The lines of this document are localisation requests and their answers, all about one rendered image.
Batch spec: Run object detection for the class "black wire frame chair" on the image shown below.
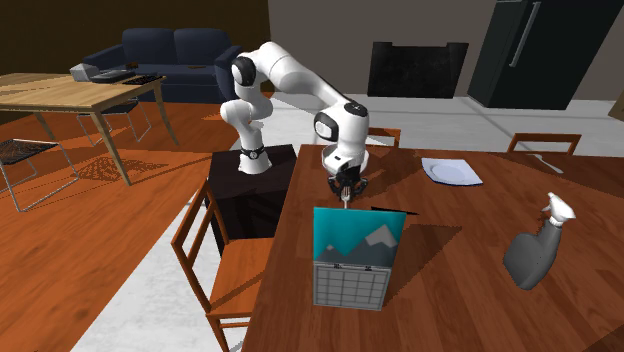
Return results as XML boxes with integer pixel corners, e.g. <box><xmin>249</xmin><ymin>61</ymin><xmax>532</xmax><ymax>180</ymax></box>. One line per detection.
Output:
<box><xmin>75</xmin><ymin>96</ymin><xmax>153</xmax><ymax>148</ymax></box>
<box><xmin>0</xmin><ymin>138</ymin><xmax>81</xmax><ymax>214</ymax></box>

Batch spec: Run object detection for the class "teal mountain picture desk calendar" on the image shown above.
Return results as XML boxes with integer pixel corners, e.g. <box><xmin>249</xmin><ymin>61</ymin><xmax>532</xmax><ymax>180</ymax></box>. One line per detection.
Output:
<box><xmin>311</xmin><ymin>206</ymin><xmax>408</xmax><ymax>312</ymax></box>

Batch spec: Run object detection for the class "black refrigerator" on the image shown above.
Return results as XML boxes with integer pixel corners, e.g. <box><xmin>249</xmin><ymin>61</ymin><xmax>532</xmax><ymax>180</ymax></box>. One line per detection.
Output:
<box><xmin>466</xmin><ymin>0</ymin><xmax>624</xmax><ymax>111</ymax></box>

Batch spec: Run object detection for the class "dark blue sofa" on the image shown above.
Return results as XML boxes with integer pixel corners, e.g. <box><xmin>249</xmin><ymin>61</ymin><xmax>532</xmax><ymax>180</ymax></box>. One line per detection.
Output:
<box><xmin>81</xmin><ymin>27</ymin><xmax>244</xmax><ymax>105</ymax></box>

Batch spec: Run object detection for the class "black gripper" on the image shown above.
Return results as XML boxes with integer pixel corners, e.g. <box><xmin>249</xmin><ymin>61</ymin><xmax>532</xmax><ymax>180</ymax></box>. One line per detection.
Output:
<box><xmin>326</xmin><ymin>164</ymin><xmax>370</xmax><ymax>198</ymax></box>

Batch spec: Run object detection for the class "black fireplace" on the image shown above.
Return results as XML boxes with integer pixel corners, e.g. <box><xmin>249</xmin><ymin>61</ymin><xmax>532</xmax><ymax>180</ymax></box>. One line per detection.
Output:
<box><xmin>365</xmin><ymin>40</ymin><xmax>471</xmax><ymax>101</ymax></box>

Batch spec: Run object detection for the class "brown wooden chair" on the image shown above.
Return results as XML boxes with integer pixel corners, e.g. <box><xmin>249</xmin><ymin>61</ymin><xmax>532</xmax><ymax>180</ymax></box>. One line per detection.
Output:
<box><xmin>169</xmin><ymin>177</ymin><xmax>276</xmax><ymax>352</ymax></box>
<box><xmin>366</xmin><ymin>126</ymin><xmax>402</xmax><ymax>149</ymax></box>
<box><xmin>505</xmin><ymin>131</ymin><xmax>583</xmax><ymax>157</ymax></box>

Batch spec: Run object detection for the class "light wooden table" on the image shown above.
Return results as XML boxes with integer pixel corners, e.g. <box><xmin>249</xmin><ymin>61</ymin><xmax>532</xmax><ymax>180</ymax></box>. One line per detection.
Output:
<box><xmin>0</xmin><ymin>62</ymin><xmax>180</xmax><ymax>188</ymax></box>

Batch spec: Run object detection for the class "white square plate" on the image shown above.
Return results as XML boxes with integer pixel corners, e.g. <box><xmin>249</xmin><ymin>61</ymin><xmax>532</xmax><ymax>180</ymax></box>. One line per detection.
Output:
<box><xmin>420</xmin><ymin>156</ymin><xmax>485</xmax><ymax>188</ymax></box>

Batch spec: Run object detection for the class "reddish brown wooden dining table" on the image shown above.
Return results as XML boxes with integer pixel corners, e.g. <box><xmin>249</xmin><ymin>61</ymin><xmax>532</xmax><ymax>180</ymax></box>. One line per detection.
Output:
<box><xmin>240</xmin><ymin>143</ymin><xmax>624</xmax><ymax>352</ymax></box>

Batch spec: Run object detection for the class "dark robot stand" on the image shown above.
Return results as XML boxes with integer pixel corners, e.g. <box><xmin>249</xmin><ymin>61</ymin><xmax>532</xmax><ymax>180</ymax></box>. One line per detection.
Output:
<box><xmin>206</xmin><ymin>143</ymin><xmax>299</xmax><ymax>256</ymax></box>

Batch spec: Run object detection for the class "grey spray bottle white nozzle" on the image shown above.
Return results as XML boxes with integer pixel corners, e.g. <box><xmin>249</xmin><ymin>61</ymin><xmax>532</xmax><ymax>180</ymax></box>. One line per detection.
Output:
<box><xmin>501</xmin><ymin>191</ymin><xmax>578</xmax><ymax>292</ymax></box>

